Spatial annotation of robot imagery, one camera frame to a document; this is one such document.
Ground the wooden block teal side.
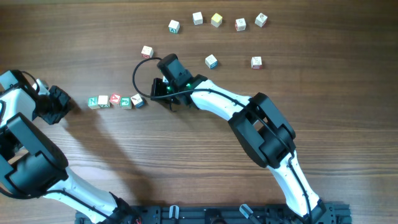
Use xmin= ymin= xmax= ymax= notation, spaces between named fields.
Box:
xmin=168 ymin=20 xmax=180 ymax=34

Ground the green picture block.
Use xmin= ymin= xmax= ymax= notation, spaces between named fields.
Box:
xmin=119 ymin=97 xmax=132 ymax=109

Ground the green N block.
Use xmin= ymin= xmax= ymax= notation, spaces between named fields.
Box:
xmin=88 ymin=96 xmax=100 ymax=110

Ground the wooden block red bottom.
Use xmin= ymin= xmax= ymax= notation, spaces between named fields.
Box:
xmin=251 ymin=57 xmax=262 ymax=70

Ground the wooden block blue picture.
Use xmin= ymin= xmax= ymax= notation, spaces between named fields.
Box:
xmin=130 ymin=94 xmax=145 ymax=108

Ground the right camera cable black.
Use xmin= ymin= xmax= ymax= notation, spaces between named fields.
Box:
xmin=132 ymin=57 xmax=313 ymax=224

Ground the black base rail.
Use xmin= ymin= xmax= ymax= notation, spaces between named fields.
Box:
xmin=75 ymin=203 xmax=353 ymax=224

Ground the white wooden block top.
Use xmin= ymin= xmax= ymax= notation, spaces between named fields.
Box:
xmin=192 ymin=12 xmax=203 ymax=25

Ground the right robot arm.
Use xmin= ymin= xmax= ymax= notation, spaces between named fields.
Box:
xmin=150 ymin=54 xmax=323 ymax=223

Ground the plain wooden block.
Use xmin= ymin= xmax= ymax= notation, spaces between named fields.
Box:
xmin=98 ymin=95 xmax=110 ymax=108

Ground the wooden block red picture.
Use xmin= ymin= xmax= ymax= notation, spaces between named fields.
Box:
xmin=235 ymin=18 xmax=246 ymax=32

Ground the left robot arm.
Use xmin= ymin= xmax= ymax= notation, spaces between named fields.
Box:
xmin=1 ymin=70 xmax=141 ymax=223

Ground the wooden block blue side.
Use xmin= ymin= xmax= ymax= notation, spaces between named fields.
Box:
xmin=205 ymin=54 xmax=218 ymax=69

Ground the wooden block red left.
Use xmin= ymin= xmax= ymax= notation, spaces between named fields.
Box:
xmin=141 ymin=45 xmax=154 ymax=58

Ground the wooden block far right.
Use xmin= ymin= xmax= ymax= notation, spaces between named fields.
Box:
xmin=255 ymin=12 xmax=268 ymax=27

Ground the yellow wooden block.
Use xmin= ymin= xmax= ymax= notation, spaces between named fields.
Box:
xmin=211 ymin=13 xmax=223 ymax=27

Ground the red A block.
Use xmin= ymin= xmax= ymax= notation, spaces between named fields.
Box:
xmin=109 ymin=93 xmax=121 ymax=105

